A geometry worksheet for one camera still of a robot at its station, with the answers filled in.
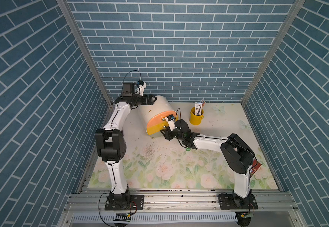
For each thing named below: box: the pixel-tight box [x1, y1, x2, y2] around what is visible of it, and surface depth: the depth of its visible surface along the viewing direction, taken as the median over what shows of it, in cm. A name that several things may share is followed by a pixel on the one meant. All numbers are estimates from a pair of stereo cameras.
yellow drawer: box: [146, 121, 169, 136], surface depth 91 cm
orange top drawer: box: [147, 110, 177, 128], surface depth 84 cm
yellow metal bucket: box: [189, 106, 205, 126], surface depth 104 cm
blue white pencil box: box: [194, 103, 203, 116], surface depth 101 cm
